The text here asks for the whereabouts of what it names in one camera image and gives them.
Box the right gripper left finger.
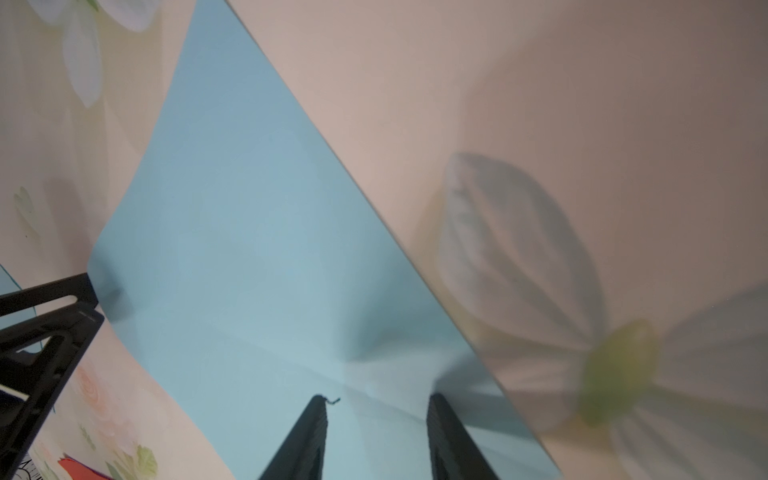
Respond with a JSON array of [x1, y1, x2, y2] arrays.
[[259, 395, 328, 480]]

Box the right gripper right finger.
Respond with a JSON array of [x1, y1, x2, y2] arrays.
[[426, 393, 499, 480]]

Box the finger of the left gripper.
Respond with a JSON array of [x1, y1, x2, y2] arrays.
[[1, 303, 104, 479], [1, 273, 99, 315]]

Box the red paper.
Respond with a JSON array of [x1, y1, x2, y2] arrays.
[[58, 455, 112, 480]]

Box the light blue paper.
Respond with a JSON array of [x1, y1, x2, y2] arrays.
[[88, 1, 560, 479], [0, 267, 45, 353]]

